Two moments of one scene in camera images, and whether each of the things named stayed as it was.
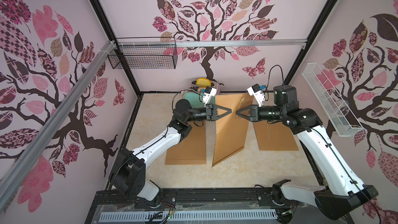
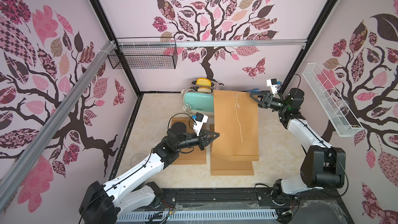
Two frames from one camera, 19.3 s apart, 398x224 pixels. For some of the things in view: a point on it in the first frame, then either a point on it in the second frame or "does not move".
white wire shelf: [340, 119] does not move
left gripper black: [209, 112] to [202, 140]
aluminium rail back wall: [161, 42] does not move
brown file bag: [230, 131] to [219, 166]
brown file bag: [274, 136] to [235, 135]
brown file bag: [191, 150] does not move
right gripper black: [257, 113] to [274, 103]
